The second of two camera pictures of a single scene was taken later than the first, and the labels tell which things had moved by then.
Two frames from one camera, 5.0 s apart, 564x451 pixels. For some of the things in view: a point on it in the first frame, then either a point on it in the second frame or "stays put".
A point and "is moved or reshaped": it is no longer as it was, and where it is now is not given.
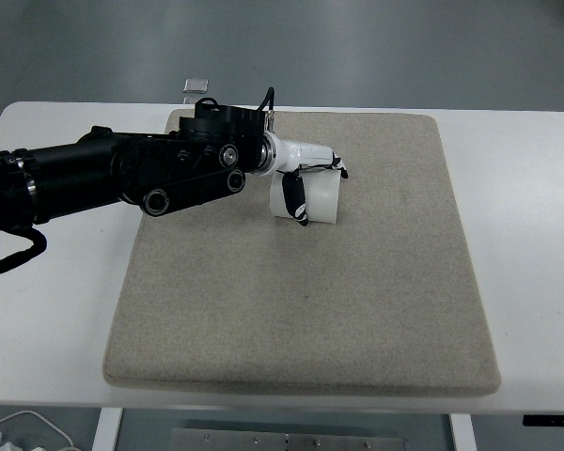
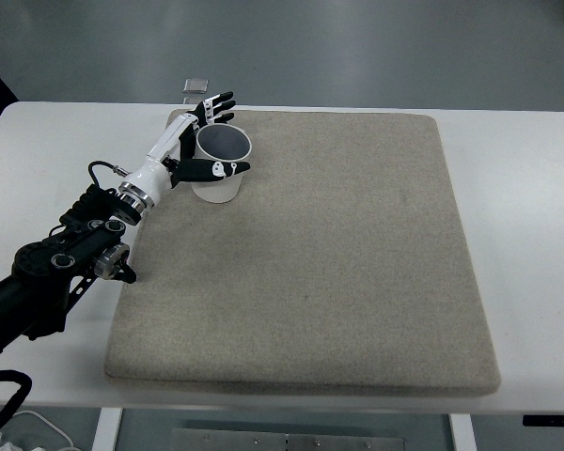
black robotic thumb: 293,191 -> 200,170
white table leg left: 107,429 stays put
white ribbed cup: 321,192 is moved or reshaped
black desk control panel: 553,420 stays put
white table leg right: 462,432 stays put
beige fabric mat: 385,299 stays put
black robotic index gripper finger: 337,164 -> 187,143
